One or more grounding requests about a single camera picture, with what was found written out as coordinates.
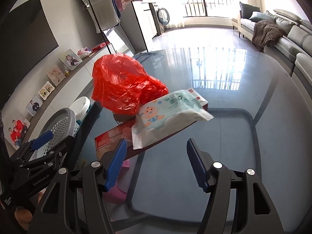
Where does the grey hanging towel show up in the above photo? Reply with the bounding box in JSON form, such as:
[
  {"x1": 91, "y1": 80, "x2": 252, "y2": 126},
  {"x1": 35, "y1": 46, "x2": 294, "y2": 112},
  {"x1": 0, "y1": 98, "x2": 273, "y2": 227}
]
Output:
[{"x1": 93, "y1": 0, "x2": 120, "y2": 33}]

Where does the teal cushion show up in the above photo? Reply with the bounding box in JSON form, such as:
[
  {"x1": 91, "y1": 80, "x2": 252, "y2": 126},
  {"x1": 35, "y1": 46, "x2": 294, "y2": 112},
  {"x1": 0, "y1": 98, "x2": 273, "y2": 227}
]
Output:
[{"x1": 249, "y1": 11, "x2": 275, "y2": 23}]

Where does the brown blanket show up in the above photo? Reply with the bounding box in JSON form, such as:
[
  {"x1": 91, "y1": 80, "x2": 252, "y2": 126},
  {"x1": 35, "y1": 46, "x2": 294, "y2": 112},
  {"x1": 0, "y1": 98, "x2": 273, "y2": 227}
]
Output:
[{"x1": 251, "y1": 20, "x2": 285, "y2": 52}]

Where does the pink bag on shelf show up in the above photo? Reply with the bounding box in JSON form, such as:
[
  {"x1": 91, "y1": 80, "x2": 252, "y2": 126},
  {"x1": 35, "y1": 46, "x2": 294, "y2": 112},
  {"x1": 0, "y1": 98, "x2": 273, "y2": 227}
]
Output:
[{"x1": 77, "y1": 47, "x2": 93, "y2": 60}]

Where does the pink drawing photo frame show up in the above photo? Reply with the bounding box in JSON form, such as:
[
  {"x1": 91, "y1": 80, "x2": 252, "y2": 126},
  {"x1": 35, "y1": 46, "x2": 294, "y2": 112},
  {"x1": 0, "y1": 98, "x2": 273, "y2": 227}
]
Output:
[{"x1": 47, "y1": 66, "x2": 66, "y2": 87}]

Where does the pink plastic stool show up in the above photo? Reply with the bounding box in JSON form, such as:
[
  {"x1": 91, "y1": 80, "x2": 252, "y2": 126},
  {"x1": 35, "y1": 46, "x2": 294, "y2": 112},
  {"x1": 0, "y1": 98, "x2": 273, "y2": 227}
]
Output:
[{"x1": 103, "y1": 160, "x2": 131, "y2": 204}]

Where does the red toothpaste box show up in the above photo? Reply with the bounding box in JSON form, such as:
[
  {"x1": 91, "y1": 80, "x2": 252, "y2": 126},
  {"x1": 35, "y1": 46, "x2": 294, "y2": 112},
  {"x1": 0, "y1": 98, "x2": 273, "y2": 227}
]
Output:
[{"x1": 94, "y1": 87, "x2": 209, "y2": 163}]

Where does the baby wet wipes pack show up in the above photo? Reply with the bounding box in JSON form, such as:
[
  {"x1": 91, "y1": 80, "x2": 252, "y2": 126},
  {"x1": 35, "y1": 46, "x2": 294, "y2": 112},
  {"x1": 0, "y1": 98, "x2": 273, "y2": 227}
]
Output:
[{"x1": 132, "y1": 88, "x2": 213, "y2": 150}]

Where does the scalloped yellow photo frame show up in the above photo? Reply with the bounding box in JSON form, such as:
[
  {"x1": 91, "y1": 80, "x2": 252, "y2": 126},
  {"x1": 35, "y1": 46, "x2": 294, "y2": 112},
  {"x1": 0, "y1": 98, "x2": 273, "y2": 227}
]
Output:
[{"x1": 38, "y1": 81, "x2": 55, "y2": 100}]

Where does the clothes drying rack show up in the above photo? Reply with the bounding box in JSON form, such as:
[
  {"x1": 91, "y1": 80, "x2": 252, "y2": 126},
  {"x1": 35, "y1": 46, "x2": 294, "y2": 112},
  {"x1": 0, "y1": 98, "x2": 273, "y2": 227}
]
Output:
[{"x1": 82, "y1": 0, "x2": 148, "y2": 54}]

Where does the grey sectional sofa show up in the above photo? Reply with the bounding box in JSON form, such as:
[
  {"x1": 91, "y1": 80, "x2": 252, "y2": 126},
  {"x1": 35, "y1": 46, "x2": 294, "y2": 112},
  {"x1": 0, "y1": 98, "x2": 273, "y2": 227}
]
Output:
[{"x1": 232, "y1": 9, "x2": 311, "y2": 101}]

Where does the child photo frame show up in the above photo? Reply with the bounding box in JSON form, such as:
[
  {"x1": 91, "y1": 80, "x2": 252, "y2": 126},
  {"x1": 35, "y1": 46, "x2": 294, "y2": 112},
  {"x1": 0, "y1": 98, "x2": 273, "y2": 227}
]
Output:
[{"x1": 59, "y1": 49, "x2": 82, "y2": 71}]

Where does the person left hand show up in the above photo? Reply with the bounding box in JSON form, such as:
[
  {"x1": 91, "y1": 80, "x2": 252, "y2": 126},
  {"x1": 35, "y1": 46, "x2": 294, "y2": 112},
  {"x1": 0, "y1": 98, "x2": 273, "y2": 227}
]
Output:
[{"x1": 14, "y1": 208, "x2": 32, "y2": 231}]

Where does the family red clothes photo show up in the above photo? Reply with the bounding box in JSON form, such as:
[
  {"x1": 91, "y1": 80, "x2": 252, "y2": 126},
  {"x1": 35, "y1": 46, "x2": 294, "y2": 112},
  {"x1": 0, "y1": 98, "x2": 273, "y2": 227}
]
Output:
[{"x1": 4, "y1": 113, "x2": 30, "y2": 150}]

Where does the red plastic bag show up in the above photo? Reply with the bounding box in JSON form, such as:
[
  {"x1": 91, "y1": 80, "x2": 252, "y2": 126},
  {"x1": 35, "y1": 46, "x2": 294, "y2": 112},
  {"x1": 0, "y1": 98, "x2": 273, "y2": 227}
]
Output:
[{"x1": 92, "y1": 54, "x2": 169, "y2": 116}]

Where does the man portrait photo frame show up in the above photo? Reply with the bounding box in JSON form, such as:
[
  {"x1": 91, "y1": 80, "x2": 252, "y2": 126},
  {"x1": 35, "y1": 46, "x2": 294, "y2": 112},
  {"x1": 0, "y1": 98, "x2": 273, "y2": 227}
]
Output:
[{"x1": 26, "y1": 95, "x2": 43, "y2": 117}]

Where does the dark grey cushion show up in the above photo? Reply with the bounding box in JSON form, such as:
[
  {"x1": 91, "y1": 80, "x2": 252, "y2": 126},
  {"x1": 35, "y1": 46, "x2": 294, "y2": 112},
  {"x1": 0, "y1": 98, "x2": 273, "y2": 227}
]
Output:
[{"x1": 239, "y1": 2, "x2": 261, "y2": 19}]

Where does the grey perforated trash basket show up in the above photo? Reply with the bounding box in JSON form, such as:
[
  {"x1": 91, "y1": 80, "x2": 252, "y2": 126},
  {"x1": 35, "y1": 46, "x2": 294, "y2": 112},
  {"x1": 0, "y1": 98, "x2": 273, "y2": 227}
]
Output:
[{"x1": 31, "y1": 108, "x2": 79, "y2": 160}]

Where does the black television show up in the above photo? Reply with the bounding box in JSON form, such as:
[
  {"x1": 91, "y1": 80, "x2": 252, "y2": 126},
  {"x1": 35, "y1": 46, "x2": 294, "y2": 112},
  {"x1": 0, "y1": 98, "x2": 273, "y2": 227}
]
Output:
[{"x1": 1, "y1": 0, "x2": 58, "y2": 107}]

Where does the white teal stool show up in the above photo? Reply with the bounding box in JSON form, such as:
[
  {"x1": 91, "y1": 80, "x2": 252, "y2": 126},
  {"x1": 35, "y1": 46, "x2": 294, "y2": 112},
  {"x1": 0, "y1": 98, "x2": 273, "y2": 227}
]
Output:
[{"x1": 69, "y1": 96, "x2": 90, "y2": 125}]

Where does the washing machine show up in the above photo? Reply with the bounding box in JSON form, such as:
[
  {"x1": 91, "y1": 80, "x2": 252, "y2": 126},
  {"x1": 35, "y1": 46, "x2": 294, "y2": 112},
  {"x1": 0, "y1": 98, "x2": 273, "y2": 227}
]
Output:
[{"x1": 154, "y1": 5, "x2": 170, "y2": 36}]

